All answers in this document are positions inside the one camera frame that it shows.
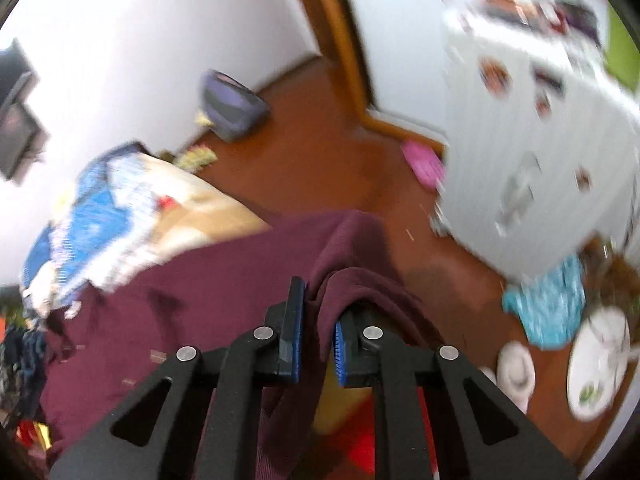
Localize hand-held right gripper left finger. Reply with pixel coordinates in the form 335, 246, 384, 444
47, 276, 307, 480

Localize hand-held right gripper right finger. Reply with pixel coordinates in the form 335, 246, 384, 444
334, 309, 581, 480

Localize maroon pants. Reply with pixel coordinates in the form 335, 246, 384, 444
39, 210, 446, 480

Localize pile of mixed clothes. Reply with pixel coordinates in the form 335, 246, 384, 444
0, 310, 51, 441

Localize red and yellow cloth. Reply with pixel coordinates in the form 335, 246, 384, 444
310, 375, 436, 480

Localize beige bed blanket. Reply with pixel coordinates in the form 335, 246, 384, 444
145, 155, 273, 261

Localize white slipper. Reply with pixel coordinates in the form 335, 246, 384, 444
497, 341, 536, 413

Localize yellow green packet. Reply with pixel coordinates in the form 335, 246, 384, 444
172, 145, 218, 171

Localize pink slipper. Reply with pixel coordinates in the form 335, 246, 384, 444
402, 141, 446, 187

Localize teal patterned cloth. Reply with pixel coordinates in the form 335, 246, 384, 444
502, 255, 586, 348

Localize blue patchwork printed blanket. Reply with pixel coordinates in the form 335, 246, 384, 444
20, 142, 173, 321

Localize purple grey bag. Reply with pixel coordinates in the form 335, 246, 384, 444
200, 70, 271, 142

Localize white round floral tray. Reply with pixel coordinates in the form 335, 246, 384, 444
567, 305, 631, 421

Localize white wardrobe with stickers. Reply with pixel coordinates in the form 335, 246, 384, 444
432, 0, 640, 281

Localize wooden door frame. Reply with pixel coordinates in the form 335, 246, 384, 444
285, 0, 446, 153

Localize black wall television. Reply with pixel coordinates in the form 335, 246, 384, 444
0, 40, 51, 183

